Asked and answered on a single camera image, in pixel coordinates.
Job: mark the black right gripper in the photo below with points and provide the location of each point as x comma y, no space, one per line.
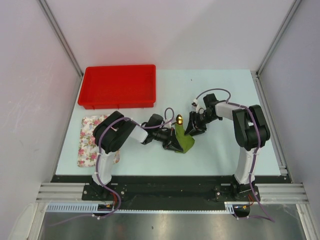
194,128

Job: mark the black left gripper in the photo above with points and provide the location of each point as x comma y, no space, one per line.
171,142

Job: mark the green paper napkin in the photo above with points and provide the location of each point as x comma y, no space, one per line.
185,141

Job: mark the iridescent rainbow spoon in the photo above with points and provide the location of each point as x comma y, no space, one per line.
179,119

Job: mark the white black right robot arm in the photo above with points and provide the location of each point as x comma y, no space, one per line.
250,129

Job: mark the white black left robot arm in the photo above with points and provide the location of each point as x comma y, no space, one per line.
112,133

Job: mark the red plastic bin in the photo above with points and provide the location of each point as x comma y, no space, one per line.
118,87

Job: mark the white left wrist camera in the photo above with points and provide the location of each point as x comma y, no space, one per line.
170,124

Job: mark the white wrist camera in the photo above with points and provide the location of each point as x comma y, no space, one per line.
195,106
170,124

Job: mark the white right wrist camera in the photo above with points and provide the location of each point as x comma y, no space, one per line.
195,106

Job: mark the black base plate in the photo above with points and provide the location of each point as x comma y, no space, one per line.
163,193

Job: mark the white slotted cable duct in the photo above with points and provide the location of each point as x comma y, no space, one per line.
96,208

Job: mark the aluminium frame rail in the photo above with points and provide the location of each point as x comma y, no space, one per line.
285,194

